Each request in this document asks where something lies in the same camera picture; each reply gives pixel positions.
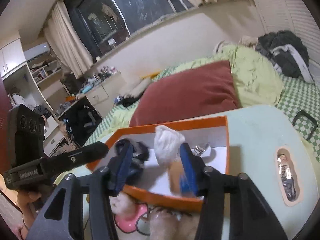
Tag brown plush with blue patch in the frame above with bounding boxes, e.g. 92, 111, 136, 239
168, 161, 191, 195

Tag black white patterned cloth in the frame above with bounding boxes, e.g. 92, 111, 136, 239
115, 138, 149, 185

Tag orange cardboard box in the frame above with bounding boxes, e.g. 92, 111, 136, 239
87, 116, 229, 212

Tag white sock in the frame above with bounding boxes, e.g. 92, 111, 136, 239
153, 125, 185, 166

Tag person's left hand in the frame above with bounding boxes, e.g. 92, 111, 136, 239
17, 190, 42, 239

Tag dark red pillow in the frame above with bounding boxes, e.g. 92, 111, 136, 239
129, 61, 240, 127

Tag mint green lap table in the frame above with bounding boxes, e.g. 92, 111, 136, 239
53, 104, 318, 240

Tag white shelf unit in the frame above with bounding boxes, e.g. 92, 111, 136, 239
0, 37, 71, 120

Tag pens in table slot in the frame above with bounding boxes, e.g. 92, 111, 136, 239
277, 148, 300, 204

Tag light green duvet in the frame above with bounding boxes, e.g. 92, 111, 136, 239
109, 43, 286, 136

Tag cream curtain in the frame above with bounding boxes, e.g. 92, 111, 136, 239
43, 2, 93, 79

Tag green checkered bed sheet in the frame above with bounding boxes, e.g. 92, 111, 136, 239
85, 67, 319, 162

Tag dark clothes pile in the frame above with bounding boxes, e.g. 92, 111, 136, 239
255, 30, 315, 84

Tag black strap on bed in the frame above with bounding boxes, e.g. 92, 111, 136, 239
292, 109, 320, 140

